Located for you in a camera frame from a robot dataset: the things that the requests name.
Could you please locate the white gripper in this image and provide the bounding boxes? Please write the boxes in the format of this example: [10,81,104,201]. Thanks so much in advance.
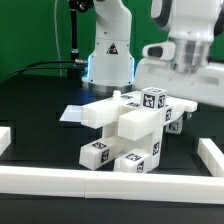
[135,58,224,107]

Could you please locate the white tagged cube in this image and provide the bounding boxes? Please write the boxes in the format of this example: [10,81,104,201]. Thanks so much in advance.
[141,87,167,110]
[166,117,183,135]

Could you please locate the white chair back frame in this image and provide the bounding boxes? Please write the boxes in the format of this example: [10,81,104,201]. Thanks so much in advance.
[81,91,198,141]

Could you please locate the white chair seat part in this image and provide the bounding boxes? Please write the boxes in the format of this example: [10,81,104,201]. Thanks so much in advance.
[101,89,165,171]

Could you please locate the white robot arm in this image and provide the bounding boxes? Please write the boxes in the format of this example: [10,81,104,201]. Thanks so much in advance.
[82,0,224,107]

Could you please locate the white U-shaped fence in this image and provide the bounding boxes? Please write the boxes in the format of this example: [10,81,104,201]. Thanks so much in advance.
[0,126,224,205]

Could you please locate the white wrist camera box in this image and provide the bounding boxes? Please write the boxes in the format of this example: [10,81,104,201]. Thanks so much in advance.
[142,41,176,61]

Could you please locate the black camera stand pole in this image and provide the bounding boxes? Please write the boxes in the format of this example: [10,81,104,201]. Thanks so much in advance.
[67,0,94,81]

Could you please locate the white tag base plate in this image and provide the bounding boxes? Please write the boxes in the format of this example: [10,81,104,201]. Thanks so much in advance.
[60,105,81,122]

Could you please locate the white thin cable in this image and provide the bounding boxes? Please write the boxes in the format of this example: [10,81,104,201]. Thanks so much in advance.
[53,0,64,78]

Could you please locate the black cables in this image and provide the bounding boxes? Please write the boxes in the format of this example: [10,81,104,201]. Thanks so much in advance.
[0,58,89,84]

